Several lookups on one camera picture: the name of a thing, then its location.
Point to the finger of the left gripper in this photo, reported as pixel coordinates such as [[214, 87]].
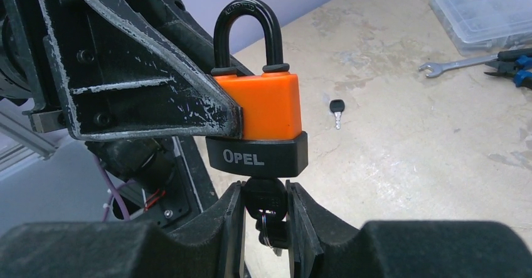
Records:
[[119, 78], [175, 23]]

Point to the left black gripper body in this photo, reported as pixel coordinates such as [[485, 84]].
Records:
[[26, 71]]

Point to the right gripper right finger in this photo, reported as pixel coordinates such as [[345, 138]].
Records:
[[320, 243]]

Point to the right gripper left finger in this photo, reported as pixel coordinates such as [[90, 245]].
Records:
[[212, 244]]

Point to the black key bunch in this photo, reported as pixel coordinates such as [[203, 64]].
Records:
[[266, 202]]

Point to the orange black padlock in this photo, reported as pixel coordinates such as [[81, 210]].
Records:
[[273, 143]]

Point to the single black key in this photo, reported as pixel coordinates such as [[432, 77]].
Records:
[[337, 106]]

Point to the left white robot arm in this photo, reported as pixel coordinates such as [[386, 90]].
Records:
[[133, 155]]

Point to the silver wrench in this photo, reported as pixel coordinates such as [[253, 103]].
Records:
[[434, 70]]

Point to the clear plastic organizer box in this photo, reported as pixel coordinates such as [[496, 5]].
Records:
[[481, 26]]

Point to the blue handled pliers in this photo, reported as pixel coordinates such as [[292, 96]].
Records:
[[514, 65]]

